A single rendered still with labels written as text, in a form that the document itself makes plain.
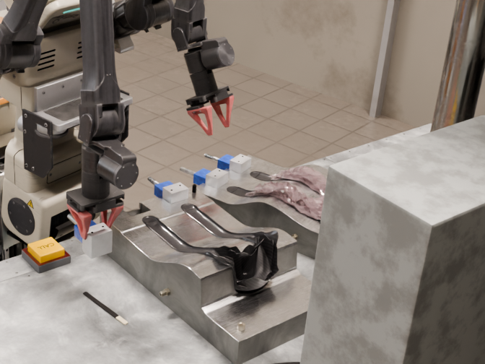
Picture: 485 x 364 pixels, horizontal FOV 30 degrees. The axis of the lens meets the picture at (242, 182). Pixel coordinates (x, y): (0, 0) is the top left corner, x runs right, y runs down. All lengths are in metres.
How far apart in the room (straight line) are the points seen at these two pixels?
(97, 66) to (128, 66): 3.60
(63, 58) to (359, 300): 1.31
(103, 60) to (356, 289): 0.83
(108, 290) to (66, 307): 0.10
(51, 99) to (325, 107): 2.96
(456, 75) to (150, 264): 0.85
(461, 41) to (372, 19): 3.56
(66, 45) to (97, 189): 0.52
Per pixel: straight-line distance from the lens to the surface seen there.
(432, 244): 1.00
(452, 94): 1.38
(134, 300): 1.95
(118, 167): 1.72
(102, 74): 1.75
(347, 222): 1.07
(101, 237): 1.87
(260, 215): 2.16
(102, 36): 1.75
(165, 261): 1.89
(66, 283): 2.00
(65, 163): 2.35
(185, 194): 2.13
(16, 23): 1.95
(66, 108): 2.22
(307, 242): 2.12
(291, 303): 1.87
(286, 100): 5.04
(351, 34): 4.99
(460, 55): 1.36
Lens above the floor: 1.94
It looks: 28 degrees down
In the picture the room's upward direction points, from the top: 5 degrees clockwise
